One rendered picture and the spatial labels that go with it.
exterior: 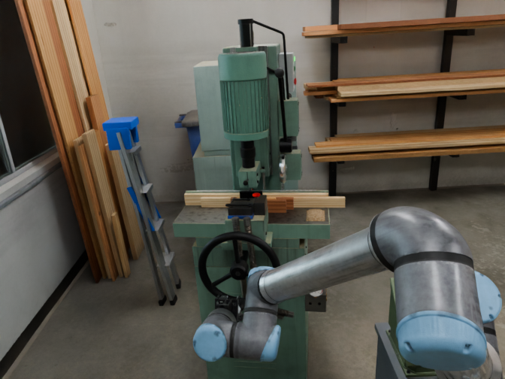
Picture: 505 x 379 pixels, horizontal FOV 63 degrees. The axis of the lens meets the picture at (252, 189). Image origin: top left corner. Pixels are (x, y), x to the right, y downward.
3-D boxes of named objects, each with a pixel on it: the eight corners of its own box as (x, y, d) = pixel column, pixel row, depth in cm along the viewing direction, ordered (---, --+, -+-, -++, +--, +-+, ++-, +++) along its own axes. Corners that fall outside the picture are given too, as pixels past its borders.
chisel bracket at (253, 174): (239, 192, 163) (237, 171, 160) (245, 180, 176) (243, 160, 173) (258, 192, 162) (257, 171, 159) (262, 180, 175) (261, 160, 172)
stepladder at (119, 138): (153, 308, 260) (97, 125, 218) (161, 285, 283) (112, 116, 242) (178, 305, 259) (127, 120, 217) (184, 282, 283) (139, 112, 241)
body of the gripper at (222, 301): (241, 294, 132) (234, 306, 120) (241, 321, 132) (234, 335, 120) (218, 293, 133) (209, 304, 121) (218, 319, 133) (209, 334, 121)
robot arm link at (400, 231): (428, 174, 64) (239, 269, 119) (436, 250, 58) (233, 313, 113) (479, 195, 68) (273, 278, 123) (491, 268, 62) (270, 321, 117)
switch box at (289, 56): (279, 92, 179) (278, 53, 173) (281, 89, 188) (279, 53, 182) (293, 92, 178) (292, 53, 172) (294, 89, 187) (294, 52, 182)
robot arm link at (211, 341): (227, 366, 103) (188, 362, 105) (236, 347, 116) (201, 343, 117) (229, 329, 103) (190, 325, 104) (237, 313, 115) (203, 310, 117)
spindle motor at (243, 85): (219, 143, 153) (212, 55, 142) (228, 131, 169) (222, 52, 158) (267, 141, 151) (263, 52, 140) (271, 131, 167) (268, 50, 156)
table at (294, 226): (165, 249, 153) (163, 234, 151) (188, 214, 181) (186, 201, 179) (331, 252, 144) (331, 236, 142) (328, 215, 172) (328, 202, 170)
